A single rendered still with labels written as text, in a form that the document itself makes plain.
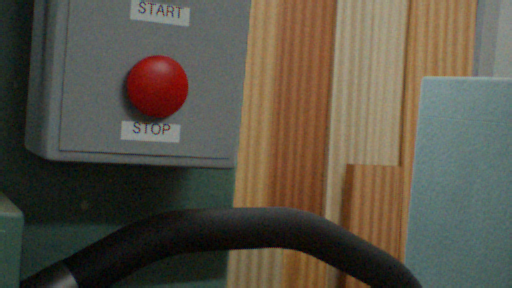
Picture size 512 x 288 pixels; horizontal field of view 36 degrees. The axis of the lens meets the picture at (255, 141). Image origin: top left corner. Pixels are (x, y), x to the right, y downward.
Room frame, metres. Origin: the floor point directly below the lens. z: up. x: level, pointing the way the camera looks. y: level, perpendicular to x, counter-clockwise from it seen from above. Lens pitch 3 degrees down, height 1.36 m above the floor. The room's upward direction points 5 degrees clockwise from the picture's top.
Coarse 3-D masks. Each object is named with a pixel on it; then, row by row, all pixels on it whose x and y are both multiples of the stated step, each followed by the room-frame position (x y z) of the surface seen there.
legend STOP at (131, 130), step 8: (128, 128) 0.38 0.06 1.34; (136, 128) 0.38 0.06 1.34; (144, 128) 0.38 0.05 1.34; (152, 128) 0.38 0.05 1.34; (160, 128) 0.38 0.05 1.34; (168, 128) 0.39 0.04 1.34; (176, 128) 0.39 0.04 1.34; (128, 136) 0.38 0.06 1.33; (136, 136) 0.38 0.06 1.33; (144, 136) 0.38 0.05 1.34; (152, 136) 0.38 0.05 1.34; (160, 136) 0.38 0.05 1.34; (168, 136) 0.39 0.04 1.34; (176, 136) 0.39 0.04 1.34
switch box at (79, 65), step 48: (48, 0) 0.38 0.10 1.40; (96, 0) 0.37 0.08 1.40; (144, 0) 0.38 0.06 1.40; (192, 0) 0.39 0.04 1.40; (240, 0) 0.40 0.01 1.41; (48, 48) 0.37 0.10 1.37; (96, 48) 0.37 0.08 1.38; (144, 48) 0.38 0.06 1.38; (192, 48) 0.39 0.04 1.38; (240, 48) 0.40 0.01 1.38; (48, 96) 0.36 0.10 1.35; (96, 96) 0.37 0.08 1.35; (192, 96) 0.39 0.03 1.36; (240, 96) 0.40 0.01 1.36; (48, 144) 0.36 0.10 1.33; (96, 144) 0.37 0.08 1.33; (144, 144) 0.38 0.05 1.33; (192, 144) 0.39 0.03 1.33
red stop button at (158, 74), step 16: (144, 64) 0.37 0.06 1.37; (160, 64) 0.37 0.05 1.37; (176, 64) 0.38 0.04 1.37; (128, 80) 0.37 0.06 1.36; (144, 80) 0.37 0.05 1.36; (160, 80) 0.37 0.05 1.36; (176, 80) 0.38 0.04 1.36; (144, 96) 0.37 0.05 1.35; (160, 96) 0.37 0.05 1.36; (176, 96) 0.38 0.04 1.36; (144, 112) 0.37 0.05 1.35; (160, 112) 0.37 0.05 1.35
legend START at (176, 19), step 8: (136, 8) 0.38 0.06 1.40; (144, 8) 0.38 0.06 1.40; (152, 8) 0.38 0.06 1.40; (160, 8) 0.38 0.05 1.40; (168, 8) 0.38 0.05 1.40; (176, 8) 0.38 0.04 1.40; (184, 8) 0.39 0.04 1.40; (136, 16) 0.38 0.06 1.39; (144, 16) 0.38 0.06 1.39; (152, 16) 0.38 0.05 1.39; (160, 16) 0.38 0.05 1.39; (168, 16) 0.38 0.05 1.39; (176, 16) 0.39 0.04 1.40; (184, 16) 0.39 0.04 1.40; (176, 24) 0.39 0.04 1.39; (184, 24) 0.39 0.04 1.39
